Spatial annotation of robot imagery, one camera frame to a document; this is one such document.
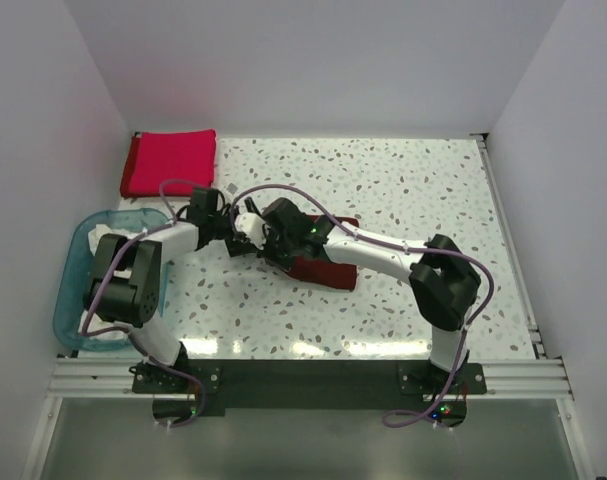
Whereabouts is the dark red t-shirt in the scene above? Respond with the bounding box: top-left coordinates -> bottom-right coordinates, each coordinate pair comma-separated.
280,213 -> 357,291

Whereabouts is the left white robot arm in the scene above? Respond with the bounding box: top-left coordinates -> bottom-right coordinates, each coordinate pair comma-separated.
80,187 -> 256,392

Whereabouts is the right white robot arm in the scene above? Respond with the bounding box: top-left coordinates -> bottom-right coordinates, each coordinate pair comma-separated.
235,198 -> 481,393

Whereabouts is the folded pink red t-shirt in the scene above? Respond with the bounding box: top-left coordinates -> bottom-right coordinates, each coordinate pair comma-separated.
120,129 -> 217,198

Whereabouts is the crumpled white t-shirt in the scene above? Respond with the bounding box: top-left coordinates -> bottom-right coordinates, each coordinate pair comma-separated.
83,223 -> 137,342

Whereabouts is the blue plastic basket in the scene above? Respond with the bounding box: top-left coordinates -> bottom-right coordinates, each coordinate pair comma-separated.
53,208 -> 168,352

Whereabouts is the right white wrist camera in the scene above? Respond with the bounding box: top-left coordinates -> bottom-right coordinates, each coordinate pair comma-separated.
234,212 -> 267,250

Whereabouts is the aluminium frame rail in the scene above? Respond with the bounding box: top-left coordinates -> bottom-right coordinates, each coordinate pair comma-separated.
47,358 -> 573,400

